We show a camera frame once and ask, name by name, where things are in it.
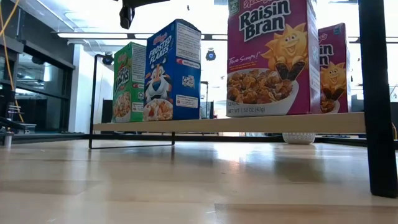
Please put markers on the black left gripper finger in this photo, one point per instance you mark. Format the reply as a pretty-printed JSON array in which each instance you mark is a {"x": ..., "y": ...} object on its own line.
[{"x": 146, "y": 2}]

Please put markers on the green Apple Jacks cereal box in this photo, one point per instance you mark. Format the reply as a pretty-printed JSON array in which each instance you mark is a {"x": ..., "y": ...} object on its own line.
[{"x": 129, "y": 84}]

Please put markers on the blue Frosted Flakes cereal box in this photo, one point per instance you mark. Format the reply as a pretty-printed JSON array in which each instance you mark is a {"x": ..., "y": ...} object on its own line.
[{"x": 174, "y": 77}]

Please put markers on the pink Raisin Bran cereal box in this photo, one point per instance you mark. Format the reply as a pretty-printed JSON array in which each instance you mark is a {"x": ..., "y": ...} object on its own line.
[
  {"x": 334, "y": 68},
  {"x": 267, "y": 46}
]

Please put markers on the wooden shelf with black legs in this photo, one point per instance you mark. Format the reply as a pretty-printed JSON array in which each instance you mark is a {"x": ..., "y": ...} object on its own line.
[{"x": 217, "y": 124}]

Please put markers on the long ceiling light fixture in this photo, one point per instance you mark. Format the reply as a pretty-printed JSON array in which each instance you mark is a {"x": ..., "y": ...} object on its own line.
[{"x": 93, "y": 35}]

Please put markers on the dark glass partition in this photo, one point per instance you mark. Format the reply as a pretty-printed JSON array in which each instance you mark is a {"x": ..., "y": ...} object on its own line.
[{"x": 43, "y": 81}]

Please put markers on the round pale green potted plant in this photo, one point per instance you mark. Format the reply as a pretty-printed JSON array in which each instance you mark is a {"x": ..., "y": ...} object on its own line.
[{"x": 298, "y": 138}]

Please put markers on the black round hanging camera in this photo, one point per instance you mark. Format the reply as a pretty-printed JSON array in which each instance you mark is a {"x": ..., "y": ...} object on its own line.
[
  {"x": 211, "y": 55},
  {"x": 107, "y": 59}
]

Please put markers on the black aluminium table frame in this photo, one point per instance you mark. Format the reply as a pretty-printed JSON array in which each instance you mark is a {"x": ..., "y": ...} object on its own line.
[{"x": 62, "y": 137}]

